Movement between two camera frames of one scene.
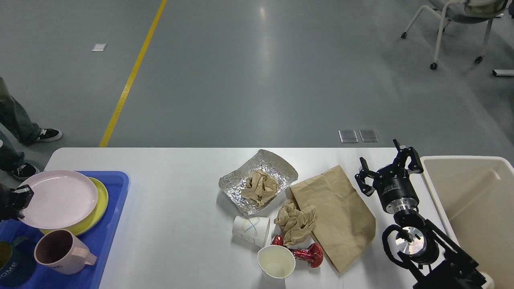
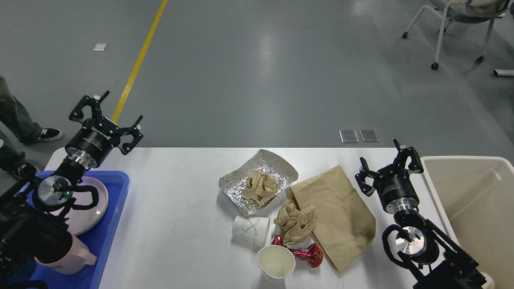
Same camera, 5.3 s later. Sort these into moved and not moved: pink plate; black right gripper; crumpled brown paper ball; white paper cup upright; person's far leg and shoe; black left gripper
Moved: pink plate; black left gripper
Not moved: white paper cup upright; person's far leg and shoe; crumpled brown paper ball; black right gripper
